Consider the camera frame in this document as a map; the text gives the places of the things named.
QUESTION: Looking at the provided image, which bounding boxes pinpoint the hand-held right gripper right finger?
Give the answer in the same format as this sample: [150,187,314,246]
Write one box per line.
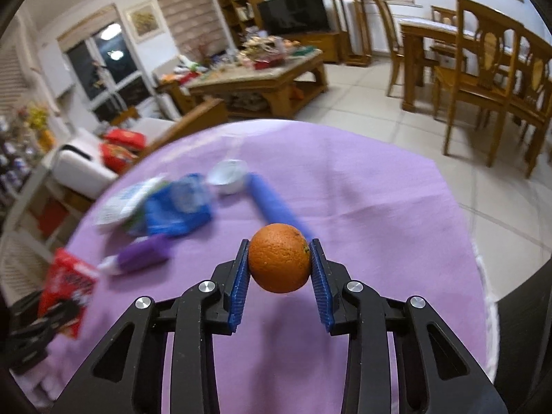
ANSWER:
[308,238,507,414]

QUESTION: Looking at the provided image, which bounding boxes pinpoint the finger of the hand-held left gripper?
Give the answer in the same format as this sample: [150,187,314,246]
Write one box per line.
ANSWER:
[17,293,83,334]

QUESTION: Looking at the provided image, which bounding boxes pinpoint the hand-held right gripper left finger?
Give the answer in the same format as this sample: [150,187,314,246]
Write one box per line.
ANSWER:
[52,239,252,414]

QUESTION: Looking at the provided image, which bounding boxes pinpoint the red cartoon print box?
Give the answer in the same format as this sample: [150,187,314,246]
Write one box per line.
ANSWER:
[38,248,99,339]

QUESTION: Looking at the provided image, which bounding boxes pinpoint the orange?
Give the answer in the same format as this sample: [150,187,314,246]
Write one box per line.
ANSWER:
[248,223,312,293]

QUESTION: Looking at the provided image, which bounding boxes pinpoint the blue tube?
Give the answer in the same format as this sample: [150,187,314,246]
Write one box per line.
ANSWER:
[246,172,315,242]

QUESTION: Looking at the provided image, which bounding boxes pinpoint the blue white packet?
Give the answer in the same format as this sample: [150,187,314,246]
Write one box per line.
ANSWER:
[144,174,214,238]

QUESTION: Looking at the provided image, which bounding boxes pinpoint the purple tube with white cap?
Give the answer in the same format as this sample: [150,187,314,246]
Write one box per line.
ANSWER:
[97,235,171,276]

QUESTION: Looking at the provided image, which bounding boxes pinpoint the white plastic cup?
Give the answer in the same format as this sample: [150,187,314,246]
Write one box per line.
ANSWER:
[208,159,248,196]

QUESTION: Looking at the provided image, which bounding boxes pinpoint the green packet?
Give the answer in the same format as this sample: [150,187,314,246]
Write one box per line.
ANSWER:
[125,218,149,238]

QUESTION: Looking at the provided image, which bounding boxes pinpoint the white grey snack bag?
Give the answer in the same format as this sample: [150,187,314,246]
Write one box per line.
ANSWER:
[92,177,169,231]

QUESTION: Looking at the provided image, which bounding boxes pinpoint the white shelf unit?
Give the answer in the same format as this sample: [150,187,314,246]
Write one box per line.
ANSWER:
[0,155,87,303]

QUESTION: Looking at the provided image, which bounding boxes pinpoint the red storage box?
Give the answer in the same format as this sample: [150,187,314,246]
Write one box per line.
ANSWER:
[39,200,70,238]

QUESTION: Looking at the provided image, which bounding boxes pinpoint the purple tablecloth round table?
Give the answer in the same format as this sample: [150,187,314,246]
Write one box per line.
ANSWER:
[9,118,501,414]

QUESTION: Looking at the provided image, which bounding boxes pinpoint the white sofa back cushion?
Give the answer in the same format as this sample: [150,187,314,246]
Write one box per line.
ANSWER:
[52,138,118,191]

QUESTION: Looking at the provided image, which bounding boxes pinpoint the wooden sofa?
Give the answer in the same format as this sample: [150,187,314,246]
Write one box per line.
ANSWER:
[52,97,229,199]

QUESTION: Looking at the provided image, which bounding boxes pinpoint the white sofa seat cushion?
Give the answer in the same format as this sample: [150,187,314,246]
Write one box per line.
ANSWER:
[129,116,175,143]

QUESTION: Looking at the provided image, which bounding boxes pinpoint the yellow flowers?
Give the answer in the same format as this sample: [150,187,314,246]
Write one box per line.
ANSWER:
[26,106,57,151]

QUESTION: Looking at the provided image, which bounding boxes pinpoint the wooden armchair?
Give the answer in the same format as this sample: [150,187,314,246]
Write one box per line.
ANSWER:
[153,56,208,115]

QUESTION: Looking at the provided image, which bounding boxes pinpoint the wooden coffee table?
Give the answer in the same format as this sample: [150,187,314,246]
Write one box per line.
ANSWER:
[187,49,328,119]

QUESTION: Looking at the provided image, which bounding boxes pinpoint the white carved fruit rack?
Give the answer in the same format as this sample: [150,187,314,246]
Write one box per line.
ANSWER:
[241,37,287,59]

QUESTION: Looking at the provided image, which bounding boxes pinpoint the wooden television stand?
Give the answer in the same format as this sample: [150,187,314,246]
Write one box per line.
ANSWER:
[280,30,346,63]

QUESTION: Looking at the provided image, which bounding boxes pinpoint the balcony window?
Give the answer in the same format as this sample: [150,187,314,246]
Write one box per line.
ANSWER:
[58,23,147,126]

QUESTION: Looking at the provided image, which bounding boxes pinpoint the wooden dining chair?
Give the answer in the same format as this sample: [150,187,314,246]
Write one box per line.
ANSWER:
[509,26,552,177]
[431,5,469,52]
[370,0,441,98]
[433,0,524,169]

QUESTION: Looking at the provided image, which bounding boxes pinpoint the tall wooden plant stand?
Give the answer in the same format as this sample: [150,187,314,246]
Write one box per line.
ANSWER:
[330,0,372,67]

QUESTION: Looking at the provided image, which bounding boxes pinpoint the wooden dining table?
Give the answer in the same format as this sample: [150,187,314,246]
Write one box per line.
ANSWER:
[399,16,475,113]

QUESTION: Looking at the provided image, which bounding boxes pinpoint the black television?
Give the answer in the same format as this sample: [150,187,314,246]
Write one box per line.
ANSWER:
[257,0,329,36]

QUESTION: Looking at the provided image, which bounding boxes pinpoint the wide beige window blind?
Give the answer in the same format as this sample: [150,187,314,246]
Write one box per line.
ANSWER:
[153,0,225,59]

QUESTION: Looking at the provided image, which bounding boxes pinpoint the sunflower picture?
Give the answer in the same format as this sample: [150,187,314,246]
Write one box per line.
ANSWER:
[125,0,162,44]

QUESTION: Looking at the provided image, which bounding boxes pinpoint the wooden bookshelf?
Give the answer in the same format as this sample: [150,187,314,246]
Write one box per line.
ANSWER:
[213,0,264,50]

